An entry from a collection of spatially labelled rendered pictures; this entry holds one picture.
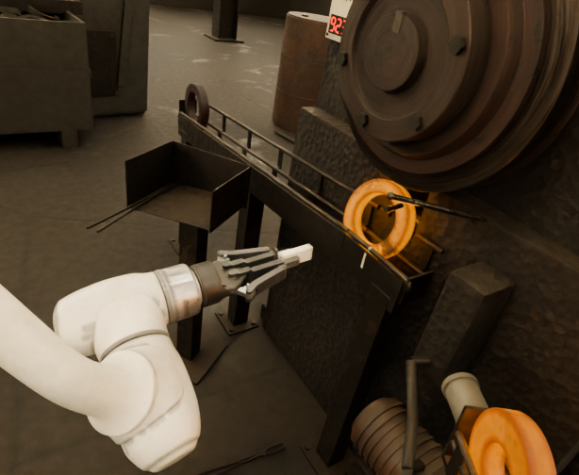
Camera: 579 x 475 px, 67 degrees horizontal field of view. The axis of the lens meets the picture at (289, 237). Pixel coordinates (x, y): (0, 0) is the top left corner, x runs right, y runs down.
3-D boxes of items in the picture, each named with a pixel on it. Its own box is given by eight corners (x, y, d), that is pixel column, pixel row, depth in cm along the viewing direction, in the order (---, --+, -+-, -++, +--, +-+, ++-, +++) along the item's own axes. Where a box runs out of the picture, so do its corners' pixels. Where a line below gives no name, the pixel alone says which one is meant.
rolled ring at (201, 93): (202, 88, 161) (210, 88, 162) (184, 78, 174) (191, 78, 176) (201, 137, 169) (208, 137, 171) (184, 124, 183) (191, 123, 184)
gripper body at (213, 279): (186, 288, 78) (232, 274, 83) (204, 319, 73) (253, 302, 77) (183, 255, 74) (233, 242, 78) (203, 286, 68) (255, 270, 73)
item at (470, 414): (487, 461, 67) (514, 412, 63) (488, 465, 67) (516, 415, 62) (440, 454, 67) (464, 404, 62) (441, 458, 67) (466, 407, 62)
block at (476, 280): (441, 345, 95) (485, 256, 83) (471, 371, 90) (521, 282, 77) (407, 360, 90) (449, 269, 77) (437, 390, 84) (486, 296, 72)
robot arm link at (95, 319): (150, 290, 77) (175, 354, 71) (53, 319, 70) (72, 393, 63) (149, 253, 69) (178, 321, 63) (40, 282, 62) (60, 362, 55)
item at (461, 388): (471, 401, 74) (483, 374, 71) (490, 446, 66) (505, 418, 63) (436, 395, 74) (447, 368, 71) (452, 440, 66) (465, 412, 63)
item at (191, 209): (169, 319, 166) (173, 139, 128) (229, 347, 159) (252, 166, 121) (133, 354, 149) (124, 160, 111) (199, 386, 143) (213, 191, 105)
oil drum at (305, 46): (311, 113, 431) (330, 13, 384) (348, 135, 391) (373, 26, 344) (258, 114, 400) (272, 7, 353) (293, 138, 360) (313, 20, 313)
